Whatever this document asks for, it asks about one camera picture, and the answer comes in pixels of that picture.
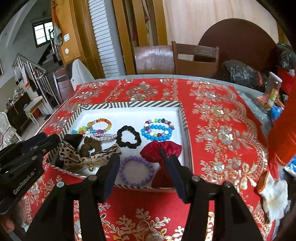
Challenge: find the purple bead bracelet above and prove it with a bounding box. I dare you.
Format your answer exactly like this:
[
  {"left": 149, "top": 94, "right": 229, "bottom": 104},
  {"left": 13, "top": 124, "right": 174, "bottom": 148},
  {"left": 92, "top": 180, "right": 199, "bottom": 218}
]
[{"left": 118, "top": 155, "right": 155, "bottom": 186}]

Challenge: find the red velvet bow clip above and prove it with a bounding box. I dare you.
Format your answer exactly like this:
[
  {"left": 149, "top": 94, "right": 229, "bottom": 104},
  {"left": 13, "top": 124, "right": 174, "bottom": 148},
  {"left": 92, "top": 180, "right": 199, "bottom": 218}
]
[{"left": 140, "top": 141, "right": 182, "bottom": 188}]

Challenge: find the brown scrunchie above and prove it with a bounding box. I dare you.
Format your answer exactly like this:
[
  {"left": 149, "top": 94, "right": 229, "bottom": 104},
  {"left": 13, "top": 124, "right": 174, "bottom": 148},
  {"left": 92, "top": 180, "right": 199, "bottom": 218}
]
[{"left": 79, "top": 137, "right": 102, "bottom": 158}]

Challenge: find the black scrunchie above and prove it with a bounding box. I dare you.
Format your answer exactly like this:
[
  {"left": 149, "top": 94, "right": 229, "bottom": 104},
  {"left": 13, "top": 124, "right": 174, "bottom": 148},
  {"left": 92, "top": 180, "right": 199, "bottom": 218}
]
[{"left": 116, "top": 126, "right": 142, "bottom": 149}]

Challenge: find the leopard print bow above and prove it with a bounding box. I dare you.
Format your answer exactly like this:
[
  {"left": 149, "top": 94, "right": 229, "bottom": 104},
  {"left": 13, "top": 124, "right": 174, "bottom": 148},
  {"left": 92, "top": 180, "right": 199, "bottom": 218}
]
[{"left": 59, "top": 141, "right": 121, "bottom": 172}]

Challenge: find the rhinestone hair clip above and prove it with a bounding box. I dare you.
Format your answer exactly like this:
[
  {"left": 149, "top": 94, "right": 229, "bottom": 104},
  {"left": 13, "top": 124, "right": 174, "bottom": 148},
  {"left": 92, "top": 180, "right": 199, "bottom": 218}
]
[{"left": 90, "top": 133, "right": 117, "bottom": 142}]

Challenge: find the black cloth hair accessory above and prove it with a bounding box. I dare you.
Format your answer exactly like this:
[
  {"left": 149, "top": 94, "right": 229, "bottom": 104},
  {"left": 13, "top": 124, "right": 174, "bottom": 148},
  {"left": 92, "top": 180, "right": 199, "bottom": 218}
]
[{"left": 63, "top": 134, "right": 83, "bottom": 150}]

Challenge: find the colourful flower bead bracelet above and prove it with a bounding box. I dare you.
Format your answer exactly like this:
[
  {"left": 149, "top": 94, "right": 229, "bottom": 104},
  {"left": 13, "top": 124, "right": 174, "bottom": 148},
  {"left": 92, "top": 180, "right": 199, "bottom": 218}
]
[{"left": 71, "top": 117, "right": 112, "bottom": 135}]

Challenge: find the multicolour bead bracelet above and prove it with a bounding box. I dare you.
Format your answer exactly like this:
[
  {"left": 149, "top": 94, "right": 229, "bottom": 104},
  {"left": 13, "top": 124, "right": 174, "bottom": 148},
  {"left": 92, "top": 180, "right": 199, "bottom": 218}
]
[{"left": 143, "top": 117, "right": 175, "bottom": 138}]

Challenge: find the striped white tray box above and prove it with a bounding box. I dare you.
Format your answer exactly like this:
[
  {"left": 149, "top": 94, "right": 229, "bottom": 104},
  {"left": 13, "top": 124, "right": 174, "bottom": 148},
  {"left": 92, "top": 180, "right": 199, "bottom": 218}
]
[{"left": 47, "top": 101, "right": 193, "bottom": 192}]

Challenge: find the red floral tablecloth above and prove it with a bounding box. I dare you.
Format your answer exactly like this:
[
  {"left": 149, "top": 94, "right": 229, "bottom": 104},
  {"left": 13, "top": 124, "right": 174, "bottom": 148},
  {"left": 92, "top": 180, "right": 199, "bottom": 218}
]
[{"left": 21, "top": 78, "right": 278, "bottom": 241}]

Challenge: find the small white side table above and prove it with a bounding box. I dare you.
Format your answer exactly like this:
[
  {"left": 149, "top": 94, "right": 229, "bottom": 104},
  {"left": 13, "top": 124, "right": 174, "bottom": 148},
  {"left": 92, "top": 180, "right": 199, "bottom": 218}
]
[{"left": 24, "top": 96, "right": 43, "bottom": 125}]

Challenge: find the white cloth rag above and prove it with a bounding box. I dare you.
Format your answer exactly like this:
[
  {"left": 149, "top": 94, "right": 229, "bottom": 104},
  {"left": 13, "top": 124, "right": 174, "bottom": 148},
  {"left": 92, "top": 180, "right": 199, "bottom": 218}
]
[{"left": 256, "top": 170, "right": 288, "bottom": 222}]

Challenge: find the metal stair railing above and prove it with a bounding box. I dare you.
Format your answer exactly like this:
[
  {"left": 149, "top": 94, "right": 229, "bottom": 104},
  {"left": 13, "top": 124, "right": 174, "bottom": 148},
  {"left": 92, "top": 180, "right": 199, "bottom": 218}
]
[{"left": 12, "top": 53, "right": 61, "bottom": 109}]

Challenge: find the white cushioned chair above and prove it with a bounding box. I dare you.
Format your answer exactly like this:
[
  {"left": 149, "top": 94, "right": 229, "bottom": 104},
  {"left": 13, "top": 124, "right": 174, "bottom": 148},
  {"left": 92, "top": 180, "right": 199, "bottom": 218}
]
[{"left": 66, "top": 59, "right": 95, "bottom": 90}]

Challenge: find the dark wooden chair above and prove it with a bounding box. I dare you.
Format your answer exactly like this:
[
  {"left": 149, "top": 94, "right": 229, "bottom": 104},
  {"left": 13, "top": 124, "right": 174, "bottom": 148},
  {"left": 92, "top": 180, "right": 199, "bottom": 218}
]
[{"left": 171, "top": 41, "right": 219, "bottom": 78}]

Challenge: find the black plastic bag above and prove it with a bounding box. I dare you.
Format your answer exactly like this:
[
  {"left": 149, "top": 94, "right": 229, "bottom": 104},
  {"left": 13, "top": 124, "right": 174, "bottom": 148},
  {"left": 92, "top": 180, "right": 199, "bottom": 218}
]
[{"left": 221, "top": 60, "right": 268, "bottom": 92}]

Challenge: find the brown wooden chair back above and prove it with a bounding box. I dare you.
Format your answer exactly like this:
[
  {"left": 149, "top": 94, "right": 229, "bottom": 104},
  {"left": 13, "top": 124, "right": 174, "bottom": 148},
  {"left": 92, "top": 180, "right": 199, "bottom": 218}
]
[{"left": 134, "top": 45, "right": 175, "bottom": 74}]

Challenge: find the clear snack jar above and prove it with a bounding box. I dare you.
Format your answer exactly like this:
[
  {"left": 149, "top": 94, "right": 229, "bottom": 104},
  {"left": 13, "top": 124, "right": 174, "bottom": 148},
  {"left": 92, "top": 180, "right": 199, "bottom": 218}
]
[{"left": 261, "top": 72, "right": 282, "bottom": 109}]

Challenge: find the round dark wooden tabletop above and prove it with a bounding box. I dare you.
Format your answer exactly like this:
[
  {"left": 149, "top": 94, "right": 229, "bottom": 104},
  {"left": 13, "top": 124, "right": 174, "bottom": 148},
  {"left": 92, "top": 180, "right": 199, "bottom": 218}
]
[{"left": 199, "top": 18, "right": 276, "bottom": 75}]

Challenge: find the white louvered panel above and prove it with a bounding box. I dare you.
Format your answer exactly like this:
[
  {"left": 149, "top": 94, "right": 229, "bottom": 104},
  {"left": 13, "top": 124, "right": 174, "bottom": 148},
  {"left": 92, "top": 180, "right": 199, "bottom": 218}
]
[{"left": 88, "top": 0, "right": 119, "bottom": 78}]

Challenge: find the window with dark frame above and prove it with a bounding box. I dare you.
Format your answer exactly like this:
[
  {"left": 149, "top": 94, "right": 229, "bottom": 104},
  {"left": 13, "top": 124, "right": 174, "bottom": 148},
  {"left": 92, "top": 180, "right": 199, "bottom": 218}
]
[{"left": 32, "top": 19, "right": 53, "bottom": 48}]

